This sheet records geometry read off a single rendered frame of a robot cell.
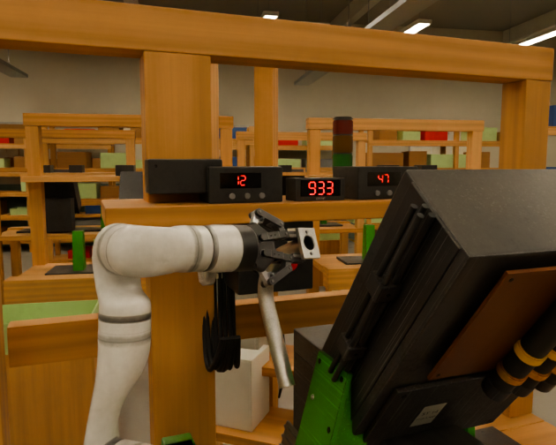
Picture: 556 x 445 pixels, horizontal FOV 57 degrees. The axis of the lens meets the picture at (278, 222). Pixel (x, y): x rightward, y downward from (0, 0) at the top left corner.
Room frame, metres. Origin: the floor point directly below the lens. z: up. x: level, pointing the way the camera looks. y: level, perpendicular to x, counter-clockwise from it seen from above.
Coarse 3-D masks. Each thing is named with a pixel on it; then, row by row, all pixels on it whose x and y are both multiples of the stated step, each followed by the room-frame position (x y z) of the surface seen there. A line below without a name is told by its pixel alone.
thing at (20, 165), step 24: (0, 144) 9.42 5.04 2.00; (24, 144) 9.48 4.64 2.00; (72, 144) 9.64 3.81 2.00; (96, 144) 9.71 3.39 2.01; (0, 168) 9.42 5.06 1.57; (24, 168) 9.49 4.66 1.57; (0, 192) 9.41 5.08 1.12; (24, 192) 9.44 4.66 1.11; (24, 216) 9.43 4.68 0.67; (96, 216) 9.66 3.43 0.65
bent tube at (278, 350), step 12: (300, 228) 0.88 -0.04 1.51; (312, 228) 0.90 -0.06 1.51; (300, 240) 0.87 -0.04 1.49; (312, 240) 0.89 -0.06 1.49; (288, 252) 0.90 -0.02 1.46; (300, 252) 0.87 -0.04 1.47; (312, 252) 0.88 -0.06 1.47; (276, 264) 0.93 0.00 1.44; (264, 288) 0.94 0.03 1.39; (264, 300) 0.94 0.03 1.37; (264, 312) 0.93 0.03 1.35; (276, 312) 0.94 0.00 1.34; (264, 324) 0.93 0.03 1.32; (276, 324) 0.92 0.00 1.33; (276, 336) 0.91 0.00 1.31; (276, 348) 0.90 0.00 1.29; (276, 360) 0.89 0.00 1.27; (288, 360) 0.90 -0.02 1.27; (276, 372) 0.89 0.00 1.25; (288, 372) 0.89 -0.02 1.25; (288, 384) 0.88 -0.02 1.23
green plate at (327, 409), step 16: (320, 352) 0.92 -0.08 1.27; (320, 368) 0.90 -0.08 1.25; (320, 384) 0.89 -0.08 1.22; (336, 384) 0.84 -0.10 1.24; (320, 400) 0.87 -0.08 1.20; (336, 400) 0.83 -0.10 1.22; (304, 416) 0.91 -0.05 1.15; (320, 416) 0.86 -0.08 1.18; (336, 416) 0.82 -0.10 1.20; (304, 432) 0.89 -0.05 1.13; (320, 432) 0.85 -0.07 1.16; (336, 432) 0.82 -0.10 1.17
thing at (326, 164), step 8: (280, 144) 10.37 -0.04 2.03; (288, 144) 10.40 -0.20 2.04; (296, 144) 10.43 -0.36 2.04; (304, 144) 10.59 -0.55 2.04; (320, 144) 10.51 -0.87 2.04; (328, 144) 10.54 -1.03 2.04; (280, 160) 10.37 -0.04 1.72; (288, 160) 10.40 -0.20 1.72; (296, 160) 10.42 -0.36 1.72; (304, 160) 10.57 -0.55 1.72; (320, 160) 10.52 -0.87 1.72; (328, 160) 10.55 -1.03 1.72; (296, 168) 10.37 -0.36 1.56; (304, 168) 10.40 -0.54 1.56; (320, 168) 10.46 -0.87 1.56; (328, 168) 10.49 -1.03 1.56
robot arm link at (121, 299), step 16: (112, 224) 0.71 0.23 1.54; (128, 224) 0.69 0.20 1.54; (96, 240) 0.69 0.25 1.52; (96, 256) 0.69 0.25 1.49; (96, 272) 0.69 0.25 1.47; (112, 272) 0.69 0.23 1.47; (96, 288) 0.69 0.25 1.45; (112, 288) 0.69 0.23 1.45; (128, 288) 0.70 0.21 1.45; (112, 304) 0.66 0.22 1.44; (128, 304) 0.66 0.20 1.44; (144, 304) 0.67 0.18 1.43; (112, 320) 0.65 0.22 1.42; (128, 320) 0.66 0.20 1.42; (144, 320) 0.67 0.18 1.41
